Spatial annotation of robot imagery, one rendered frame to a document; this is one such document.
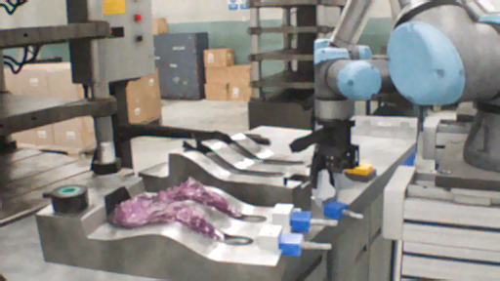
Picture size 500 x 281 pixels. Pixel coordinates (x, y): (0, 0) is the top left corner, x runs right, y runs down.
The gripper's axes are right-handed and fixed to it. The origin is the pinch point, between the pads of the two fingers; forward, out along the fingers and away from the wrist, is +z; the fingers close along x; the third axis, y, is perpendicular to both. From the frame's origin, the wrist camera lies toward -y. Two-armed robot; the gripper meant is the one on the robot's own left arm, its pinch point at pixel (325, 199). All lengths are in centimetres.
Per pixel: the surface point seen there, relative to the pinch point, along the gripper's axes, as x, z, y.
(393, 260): 72, 54, -20
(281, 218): -19.0, -2.6, 3.2
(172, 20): 426, -52, -652
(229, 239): -29.8, -0.6, -0.7
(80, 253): -52, 1, -21
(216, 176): -12.1, -4.2, -24.8
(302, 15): 406, -49, -340
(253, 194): -9.9, -1.1, -14.1
